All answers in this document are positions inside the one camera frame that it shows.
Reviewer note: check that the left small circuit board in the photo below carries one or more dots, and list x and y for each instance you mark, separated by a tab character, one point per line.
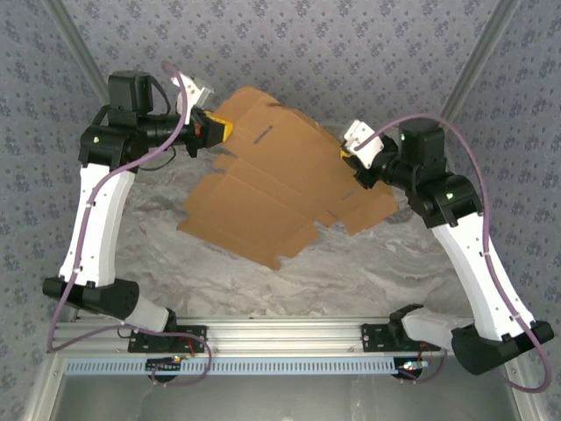
162	364

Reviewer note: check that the left aluminium frame post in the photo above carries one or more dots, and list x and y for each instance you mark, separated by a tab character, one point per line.
79	41

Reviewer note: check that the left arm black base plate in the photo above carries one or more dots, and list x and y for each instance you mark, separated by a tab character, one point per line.
193	333

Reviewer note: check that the grey metal lower panel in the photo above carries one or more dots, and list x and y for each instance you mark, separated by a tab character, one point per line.
285	399

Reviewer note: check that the brown cardboard paper box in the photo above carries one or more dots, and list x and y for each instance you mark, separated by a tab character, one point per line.
271	184

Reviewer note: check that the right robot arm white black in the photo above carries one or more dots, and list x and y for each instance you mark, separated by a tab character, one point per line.
473	263

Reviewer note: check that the right aluminium frame post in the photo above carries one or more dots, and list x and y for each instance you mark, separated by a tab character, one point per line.
473	66

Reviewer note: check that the aluminium frame post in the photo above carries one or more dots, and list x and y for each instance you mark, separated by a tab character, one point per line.
79	41
473	66

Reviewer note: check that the small circuit board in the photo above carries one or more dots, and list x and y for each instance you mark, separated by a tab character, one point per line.
409	366
162	364

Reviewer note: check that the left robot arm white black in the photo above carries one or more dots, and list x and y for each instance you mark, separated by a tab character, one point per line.
96	219

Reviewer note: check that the right small circuit board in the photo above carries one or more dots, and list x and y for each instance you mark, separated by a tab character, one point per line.
409	366

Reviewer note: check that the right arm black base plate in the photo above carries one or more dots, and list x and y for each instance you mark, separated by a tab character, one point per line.
372	340

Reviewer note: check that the aluminium mounting rail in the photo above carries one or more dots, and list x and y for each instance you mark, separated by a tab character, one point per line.
285	335

